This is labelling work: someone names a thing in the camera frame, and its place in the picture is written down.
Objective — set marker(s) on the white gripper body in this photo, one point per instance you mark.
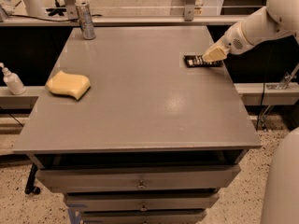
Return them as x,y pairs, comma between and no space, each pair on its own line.
233,42

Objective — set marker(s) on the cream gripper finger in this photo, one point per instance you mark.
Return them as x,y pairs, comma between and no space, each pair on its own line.
216,53

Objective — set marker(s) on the yellow sponge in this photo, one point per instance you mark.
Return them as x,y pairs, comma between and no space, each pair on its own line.
68,84

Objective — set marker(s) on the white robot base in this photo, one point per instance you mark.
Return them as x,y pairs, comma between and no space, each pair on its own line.
281,198

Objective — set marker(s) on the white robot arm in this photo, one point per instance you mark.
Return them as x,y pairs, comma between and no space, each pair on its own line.
277,19

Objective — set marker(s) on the top grey drawer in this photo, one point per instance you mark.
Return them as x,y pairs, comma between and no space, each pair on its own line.
138,179

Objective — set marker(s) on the grey drawer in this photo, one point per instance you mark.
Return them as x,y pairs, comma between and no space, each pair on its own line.
149,217
138,179
144,201

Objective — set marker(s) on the silver metal can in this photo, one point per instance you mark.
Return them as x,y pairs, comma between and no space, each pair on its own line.
85,20

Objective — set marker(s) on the middle grey drawer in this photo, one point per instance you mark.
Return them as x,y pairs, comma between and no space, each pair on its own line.
144,201

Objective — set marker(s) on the white pump bottle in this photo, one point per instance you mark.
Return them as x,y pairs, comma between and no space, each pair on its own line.
12,81

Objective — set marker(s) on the bottom grey drawer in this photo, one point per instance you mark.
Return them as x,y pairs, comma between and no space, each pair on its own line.
149,217

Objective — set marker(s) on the black caster leg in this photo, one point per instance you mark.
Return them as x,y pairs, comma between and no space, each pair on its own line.
30,187

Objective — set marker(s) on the grey metal post right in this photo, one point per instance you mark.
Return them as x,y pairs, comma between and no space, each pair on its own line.
189,10

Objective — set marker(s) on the grey metal post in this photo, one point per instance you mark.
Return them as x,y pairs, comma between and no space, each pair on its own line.
189,10
71,9

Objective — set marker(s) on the grey metal post left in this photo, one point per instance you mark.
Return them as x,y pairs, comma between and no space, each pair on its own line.
71,9

